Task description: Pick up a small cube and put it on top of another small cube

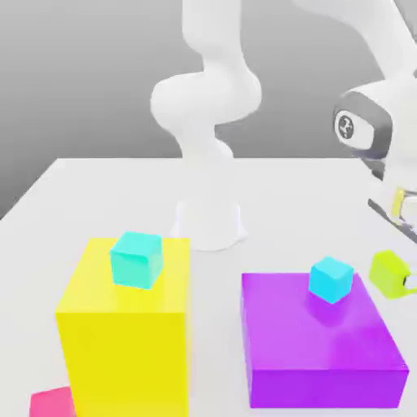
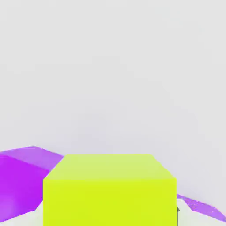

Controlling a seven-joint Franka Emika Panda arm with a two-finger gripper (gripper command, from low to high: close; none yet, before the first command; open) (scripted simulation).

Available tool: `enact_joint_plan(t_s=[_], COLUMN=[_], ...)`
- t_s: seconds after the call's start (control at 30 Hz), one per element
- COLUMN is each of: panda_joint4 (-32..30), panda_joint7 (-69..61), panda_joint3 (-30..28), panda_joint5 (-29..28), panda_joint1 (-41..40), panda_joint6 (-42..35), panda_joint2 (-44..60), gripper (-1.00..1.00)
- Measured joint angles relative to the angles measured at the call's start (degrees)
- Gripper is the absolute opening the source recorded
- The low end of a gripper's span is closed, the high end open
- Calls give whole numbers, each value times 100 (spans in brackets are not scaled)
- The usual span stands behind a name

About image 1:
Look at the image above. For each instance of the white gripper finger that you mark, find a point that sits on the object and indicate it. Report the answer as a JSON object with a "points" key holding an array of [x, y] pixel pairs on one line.
{"points": [[411, 282]]}

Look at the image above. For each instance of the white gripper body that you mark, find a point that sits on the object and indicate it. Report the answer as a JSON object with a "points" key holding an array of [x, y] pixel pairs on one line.
{"points": [[409, 229]]}

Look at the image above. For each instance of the large yellow box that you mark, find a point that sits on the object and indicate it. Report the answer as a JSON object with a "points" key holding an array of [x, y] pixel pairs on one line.
{"points": [[127, 355]]}

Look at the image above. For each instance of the large purple box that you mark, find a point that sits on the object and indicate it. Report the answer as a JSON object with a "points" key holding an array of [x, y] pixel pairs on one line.
{"points": [[322, 352]]}

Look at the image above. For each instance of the small lime cube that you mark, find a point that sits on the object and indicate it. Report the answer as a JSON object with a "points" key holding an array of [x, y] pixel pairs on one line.
{"points": [[387, 277]]}

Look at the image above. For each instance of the small turquoise cube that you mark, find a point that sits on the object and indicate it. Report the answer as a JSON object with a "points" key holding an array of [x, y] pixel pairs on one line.
{"points": [[136, 264]]}

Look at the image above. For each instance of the small pink cube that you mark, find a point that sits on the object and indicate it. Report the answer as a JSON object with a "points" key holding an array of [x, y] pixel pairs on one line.
{"points": [[52, 404]]}

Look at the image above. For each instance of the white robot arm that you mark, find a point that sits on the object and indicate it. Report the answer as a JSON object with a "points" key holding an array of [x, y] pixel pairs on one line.
{"points": [[208, 97]]}

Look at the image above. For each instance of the small cyan cube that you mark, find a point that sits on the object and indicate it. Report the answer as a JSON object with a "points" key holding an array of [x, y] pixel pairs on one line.
{"points": [[330, 280]]}

